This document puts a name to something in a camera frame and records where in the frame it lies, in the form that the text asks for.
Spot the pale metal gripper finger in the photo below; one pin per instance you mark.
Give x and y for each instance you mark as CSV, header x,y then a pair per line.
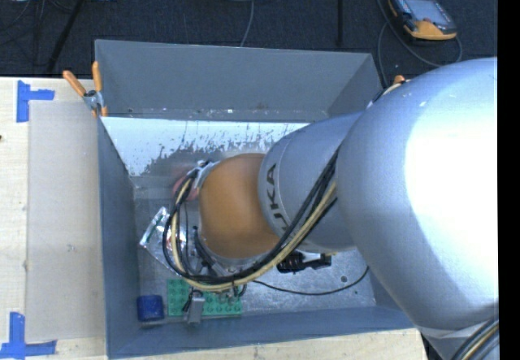
x,y
195,310

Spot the green studded flat plate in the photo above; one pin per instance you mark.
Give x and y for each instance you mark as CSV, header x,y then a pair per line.
x,y
217,305

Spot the small blue cylinder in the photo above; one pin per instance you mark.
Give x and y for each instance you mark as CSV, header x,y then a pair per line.
x,y
150,308

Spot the clear plastic packet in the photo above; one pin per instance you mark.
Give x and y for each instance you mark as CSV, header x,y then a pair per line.
x,y
156,230

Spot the pink round object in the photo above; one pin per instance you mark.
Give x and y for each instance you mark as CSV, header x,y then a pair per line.
x,y
181,188

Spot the pale flat board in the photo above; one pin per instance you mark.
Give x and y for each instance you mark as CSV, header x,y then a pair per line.
x,y
61,208

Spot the grey metal bin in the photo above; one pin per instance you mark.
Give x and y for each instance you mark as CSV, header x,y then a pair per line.
x,y
170,78

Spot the black cylinder on white bracket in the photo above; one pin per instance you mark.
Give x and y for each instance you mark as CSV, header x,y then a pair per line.
x,y
290,263

